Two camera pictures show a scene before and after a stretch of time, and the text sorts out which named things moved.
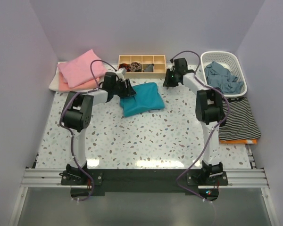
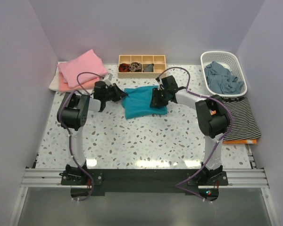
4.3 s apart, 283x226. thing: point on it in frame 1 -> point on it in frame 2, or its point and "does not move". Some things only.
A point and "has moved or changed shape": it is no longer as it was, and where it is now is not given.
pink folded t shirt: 77,70 does not move
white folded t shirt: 54,85 does not move
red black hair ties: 125,65 does not move
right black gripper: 167,82 -> 155,101
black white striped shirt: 240,124 does not move
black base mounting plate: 87,184 does not move
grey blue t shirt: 221,77 does not move
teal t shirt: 147,98 has moved or changed shape
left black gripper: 128,92 -> 119,94
